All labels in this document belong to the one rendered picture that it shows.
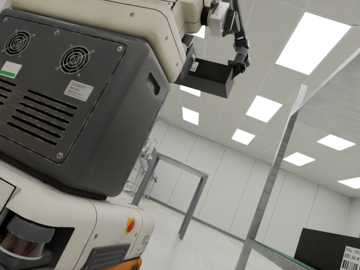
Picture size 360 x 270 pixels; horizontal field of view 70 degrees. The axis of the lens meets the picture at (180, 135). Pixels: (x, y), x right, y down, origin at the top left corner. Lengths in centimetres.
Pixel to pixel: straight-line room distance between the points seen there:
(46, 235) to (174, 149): 962
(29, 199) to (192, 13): 97
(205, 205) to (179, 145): 245
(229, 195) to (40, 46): 941
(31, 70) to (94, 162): 31
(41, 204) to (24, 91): 33
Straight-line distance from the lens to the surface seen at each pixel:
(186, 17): 127
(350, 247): 81
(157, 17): 71
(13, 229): 54
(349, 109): 115
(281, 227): 1035
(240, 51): 159
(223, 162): 1005
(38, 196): 55
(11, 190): 56
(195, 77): 148
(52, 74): 74
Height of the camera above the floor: 36
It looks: 13 degrees up
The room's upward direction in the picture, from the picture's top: 24 degrees clockwise
